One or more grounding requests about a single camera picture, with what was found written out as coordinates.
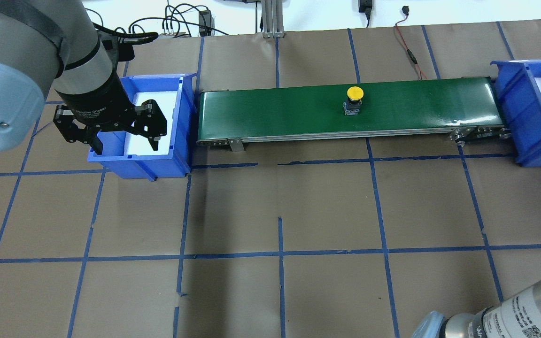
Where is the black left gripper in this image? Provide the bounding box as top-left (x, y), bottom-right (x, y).
top-left (54, 87), bottom-right (168, 155)

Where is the yellow mushroom push button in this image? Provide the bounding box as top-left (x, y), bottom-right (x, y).
top-left (343, 86), bottom-right (364, 116)

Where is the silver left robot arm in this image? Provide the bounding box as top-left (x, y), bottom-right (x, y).
top-left (0, 0), bottom-right (168, 154)

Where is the white foam pad left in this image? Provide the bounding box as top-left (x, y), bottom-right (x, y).
top-left (124, 91), bottom-right (180, 156)

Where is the blue plastic bin left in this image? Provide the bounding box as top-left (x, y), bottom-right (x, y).
top-left (87, 73), bottom-right (196, 181)

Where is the blue plastic bin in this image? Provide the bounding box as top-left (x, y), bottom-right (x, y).
top-left (87, 73), bottom-right (196, 181)
top-left (492, 60), bottom-right (541, 167)

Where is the blue plastic bin right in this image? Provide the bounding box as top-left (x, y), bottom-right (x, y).
top-left (492, 60), bottom-right (541, 167)

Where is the green conveyor belt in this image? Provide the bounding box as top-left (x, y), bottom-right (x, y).
top-left (197, 77), bottom-right (511, 151)

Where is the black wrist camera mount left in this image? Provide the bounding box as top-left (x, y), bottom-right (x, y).
top-left (93, 23), bottom-right (159, 67)

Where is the red black conveyor cable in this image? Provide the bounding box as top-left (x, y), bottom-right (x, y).
top-left (394, 6), bottom-right (428, 80)

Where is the aluminium frame post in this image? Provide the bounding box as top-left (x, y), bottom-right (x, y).
top-left (260, 0), bottom-right (285, 38)

